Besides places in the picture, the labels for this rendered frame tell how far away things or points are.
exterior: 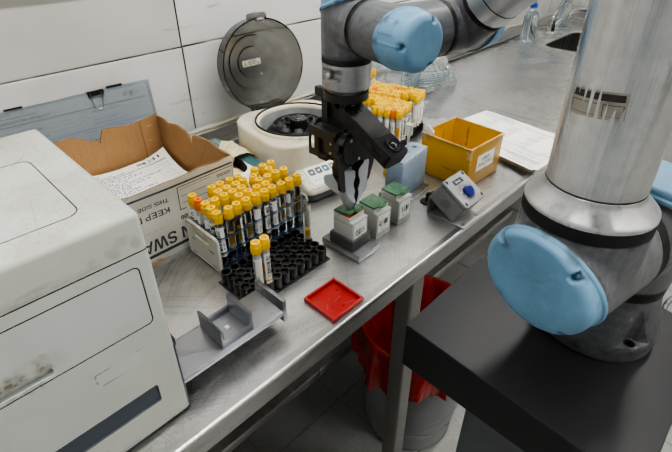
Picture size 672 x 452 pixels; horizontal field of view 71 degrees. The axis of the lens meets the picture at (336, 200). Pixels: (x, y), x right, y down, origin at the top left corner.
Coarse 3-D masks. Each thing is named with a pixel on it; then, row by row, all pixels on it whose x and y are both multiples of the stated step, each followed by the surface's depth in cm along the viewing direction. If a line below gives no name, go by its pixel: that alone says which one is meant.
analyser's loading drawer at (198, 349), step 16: (256, 288) 72; (240, 304) 65; (256, 304) 70; (272, 304) 70; (208, 320) 63; (224, 320) 67; (240, 320) 67; (256, 320) 67; (272, 320) 67; (192, 336) 64; (208, 336) 64; (224, 336) 64; (240, 336) 64; (192, 352) 62; (208, 352) 62; (224, 352) 62; (192, 368) 60
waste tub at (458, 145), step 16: (448, 128) 114; (464, 128) 114; (480, 128) 111; (432, 144) 107; (448, 144) 103; (464, 144) 116; (480, 144) 112; (496, 144) 106; (432, 160) 108; (448, 160) 105; (464, 160) 102; (480, 160) 104; (496, 160) 110; (448, 176) 107; (480, 176) 107
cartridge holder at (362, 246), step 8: (336, 232) 85; (368, 232) 86; (328, 240) 87; (336, 240) 86; (344, 240) 84; (360, 240) 84; (368, 240) 87; (336, 248) 86; (344, 248) 85; (352, 248) 84; (360, 248) 85; (368, 248) 85; (376, 248) 86; (352, 256) 84; (360, 256) 83
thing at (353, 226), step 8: (336, 216) 84; (344, 216) 82; (352, 216) 82; (360, 216) 84; (336, 224) 85; (344, 224) 83; (352, 224) 82; (360, 224) 83; (344, 232) 84; (352, 232) 83; (360, 232) 84; (352, 240) 83
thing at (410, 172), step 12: (420, 144) 102; (408, 156) 97; (420, 156) 100; (396, 168) 96; (408, 168) 97; (420, 168) 102; (396, 180) 97; (408, 180) 99; (420, 180) 104; (420, 192) 102
